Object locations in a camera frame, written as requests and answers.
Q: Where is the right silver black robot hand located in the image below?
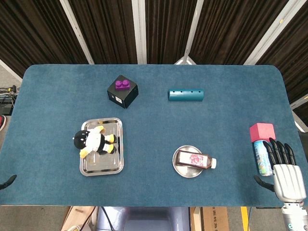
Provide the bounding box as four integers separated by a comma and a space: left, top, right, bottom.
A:
254, 137, 308, 202

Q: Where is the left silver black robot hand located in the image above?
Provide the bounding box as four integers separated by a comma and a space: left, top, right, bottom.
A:
0, 174, 17, 191

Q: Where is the black white penguin plush toy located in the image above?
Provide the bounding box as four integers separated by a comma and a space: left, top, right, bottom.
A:
73, 125, 118, 159

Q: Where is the dark red juice bottle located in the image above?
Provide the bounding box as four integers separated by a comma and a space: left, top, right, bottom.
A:
175, 149, 217, 170

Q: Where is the light blue labelled can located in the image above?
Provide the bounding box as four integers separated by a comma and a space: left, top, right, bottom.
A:
252, 140, 275, 177

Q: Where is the pink foam cube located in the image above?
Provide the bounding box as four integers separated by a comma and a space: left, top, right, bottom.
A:
249, 123, 276, 143

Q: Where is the black electronics box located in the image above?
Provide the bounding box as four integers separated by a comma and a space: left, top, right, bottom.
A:
0, 96, 14, 115

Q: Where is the light wooden board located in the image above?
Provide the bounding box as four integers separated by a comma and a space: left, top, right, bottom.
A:
61, 206, 97, 231

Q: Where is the brown cardboard box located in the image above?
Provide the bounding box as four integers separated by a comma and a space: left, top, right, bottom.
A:
190, 206, 229, 231

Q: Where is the rectangular steel tray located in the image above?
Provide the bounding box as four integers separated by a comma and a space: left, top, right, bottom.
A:
79, 117, 124, 177

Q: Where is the round steel plate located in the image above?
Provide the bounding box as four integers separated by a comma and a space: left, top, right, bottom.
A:
172, 145, 204, 178

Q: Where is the teal half-cylinder block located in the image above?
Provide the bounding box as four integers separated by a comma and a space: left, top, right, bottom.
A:
167, 88, 205, 103

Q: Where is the lavender robot torso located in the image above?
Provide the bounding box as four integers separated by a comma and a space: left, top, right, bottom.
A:
96, 206, 191, 231

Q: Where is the black cardboard box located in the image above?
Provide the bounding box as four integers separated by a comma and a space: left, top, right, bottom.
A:
106, 74, 139, 109

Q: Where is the blue felt table cloth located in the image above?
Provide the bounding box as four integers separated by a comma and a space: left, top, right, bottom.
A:
0, 64, 308, 207

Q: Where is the purple toy brick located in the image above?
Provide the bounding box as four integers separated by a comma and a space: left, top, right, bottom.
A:
115, 79, 131, 91

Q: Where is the dark brown curtain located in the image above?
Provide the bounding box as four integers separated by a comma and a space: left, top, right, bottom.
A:
0, 0, 308, 121

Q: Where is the white frame post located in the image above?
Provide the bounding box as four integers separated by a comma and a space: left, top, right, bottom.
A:
290, 93, 308, 111
243, 0, 297, 65
131, 0, 148, 64
0, 59, 24, 83
59, 0, 95, 64
174, 0, 205, 65
294, 113, 308, 133

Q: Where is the black cable bundle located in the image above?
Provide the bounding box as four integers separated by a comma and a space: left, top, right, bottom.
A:
0, 85, 19, 97

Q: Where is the black torso cable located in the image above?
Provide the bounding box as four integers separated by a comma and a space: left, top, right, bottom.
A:
99, 206, 115, 231

